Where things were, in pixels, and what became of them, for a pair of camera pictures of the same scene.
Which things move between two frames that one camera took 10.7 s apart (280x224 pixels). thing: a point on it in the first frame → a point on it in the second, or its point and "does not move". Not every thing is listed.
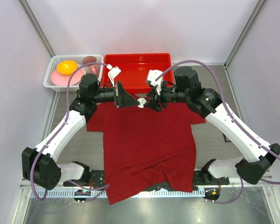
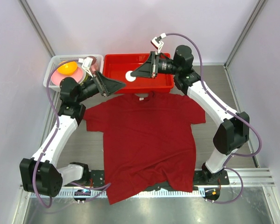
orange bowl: x=66 y=67 does not move
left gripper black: x=122 y=98 → x=108 y=86
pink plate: x=60 y=79 does not move
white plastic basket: x=54 y=62 does not move
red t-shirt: x=143 y=148 does not move
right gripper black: x=154 y=104 → x=149 y=68
